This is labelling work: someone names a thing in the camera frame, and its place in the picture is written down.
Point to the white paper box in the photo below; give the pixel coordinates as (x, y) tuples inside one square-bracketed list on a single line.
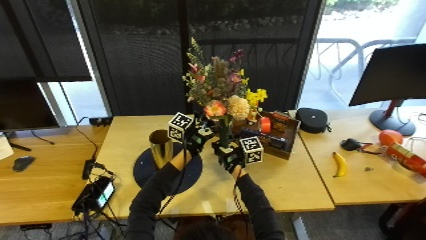
[(4, 146)]

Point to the black phone with lit screen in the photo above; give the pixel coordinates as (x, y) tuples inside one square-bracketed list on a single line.
[(94, 196)]

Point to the black monitor with red stand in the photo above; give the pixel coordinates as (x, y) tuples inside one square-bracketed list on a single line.
[(390, 76)]

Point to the brown cardboard box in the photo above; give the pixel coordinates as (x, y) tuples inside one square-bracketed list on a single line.
[(279, 135)]

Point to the black key fob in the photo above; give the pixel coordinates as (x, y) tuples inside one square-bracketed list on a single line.
[(350, 144)]

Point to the black power adapter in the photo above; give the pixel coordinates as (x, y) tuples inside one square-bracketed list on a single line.
[(87, 168)]

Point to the grey metal bike rack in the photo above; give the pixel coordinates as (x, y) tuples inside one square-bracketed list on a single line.
[(350, 56)]

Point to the person's left hand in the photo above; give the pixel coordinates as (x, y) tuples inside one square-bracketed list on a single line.
[(198, 137)]

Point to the gold metal cylinder vase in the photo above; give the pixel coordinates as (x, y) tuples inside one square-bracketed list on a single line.
[(159, 148)]

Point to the mixed flower bouquet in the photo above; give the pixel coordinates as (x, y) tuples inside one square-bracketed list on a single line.
[(221, 88)]

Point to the orange tape roll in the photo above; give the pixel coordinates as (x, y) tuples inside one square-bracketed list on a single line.
[(265, 125)]

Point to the red cylindrical can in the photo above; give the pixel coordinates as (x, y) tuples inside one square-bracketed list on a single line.
[(406, 157)]

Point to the orange ball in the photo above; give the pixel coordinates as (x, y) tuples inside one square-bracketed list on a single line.
[(390, 137)]

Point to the white marker cube right glove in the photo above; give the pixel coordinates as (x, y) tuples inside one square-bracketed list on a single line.
[(251, 150)]

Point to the black computer mouse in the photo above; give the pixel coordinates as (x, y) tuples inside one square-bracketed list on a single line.
[(22, 163)]

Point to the white marker cube left glove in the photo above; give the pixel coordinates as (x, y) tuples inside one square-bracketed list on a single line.
[(178, 126)]

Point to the person's right hand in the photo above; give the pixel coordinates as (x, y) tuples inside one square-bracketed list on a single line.
[(227, 157)]

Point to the clear glass vase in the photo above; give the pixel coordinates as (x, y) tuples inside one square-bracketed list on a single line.
[(225, 131)]

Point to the white marker cube glove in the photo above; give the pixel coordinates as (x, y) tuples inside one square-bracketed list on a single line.
[(178, 126), (251, 150)]

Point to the black power strip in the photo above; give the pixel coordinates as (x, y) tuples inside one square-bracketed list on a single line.
[(99, 121)]

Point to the yellow banana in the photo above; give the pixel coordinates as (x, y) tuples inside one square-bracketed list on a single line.
[(339, 164)]

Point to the black zip pouch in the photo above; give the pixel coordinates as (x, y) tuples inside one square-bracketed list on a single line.
[(311, 120)]

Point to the dark blue round mat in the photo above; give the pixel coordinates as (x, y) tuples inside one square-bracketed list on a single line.
[(194, 173)]

